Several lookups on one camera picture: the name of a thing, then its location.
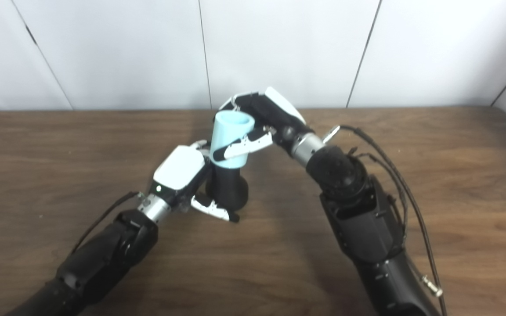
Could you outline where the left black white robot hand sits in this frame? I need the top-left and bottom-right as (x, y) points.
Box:
(148, 140), (240, 223)

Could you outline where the thick black right wrist cable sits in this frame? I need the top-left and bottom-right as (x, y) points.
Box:
(323, 125), (449, 316)

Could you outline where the light-blue hose piece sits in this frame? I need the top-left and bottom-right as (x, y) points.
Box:
(210, 111), (255, 169)

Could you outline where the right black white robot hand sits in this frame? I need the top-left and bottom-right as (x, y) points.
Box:
(211, 86), (315, 161)

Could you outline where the black flared nozzle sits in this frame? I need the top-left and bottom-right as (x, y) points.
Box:
(206, 165), (249, 211)

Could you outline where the thin braided right arm cable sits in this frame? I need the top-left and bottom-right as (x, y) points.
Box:
(347, 149), (408, 246)

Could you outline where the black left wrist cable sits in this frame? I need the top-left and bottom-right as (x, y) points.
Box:
(71, 191), (146, 255)

